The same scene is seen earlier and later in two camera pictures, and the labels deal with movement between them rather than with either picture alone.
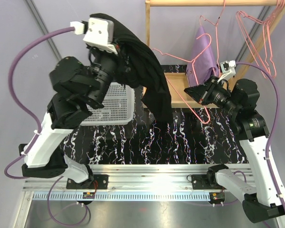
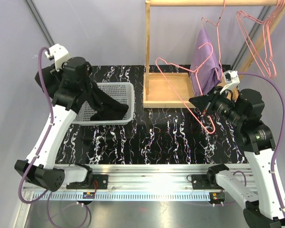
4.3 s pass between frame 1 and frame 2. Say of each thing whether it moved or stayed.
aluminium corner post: stayed
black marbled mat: stayed
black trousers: moved
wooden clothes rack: stayed
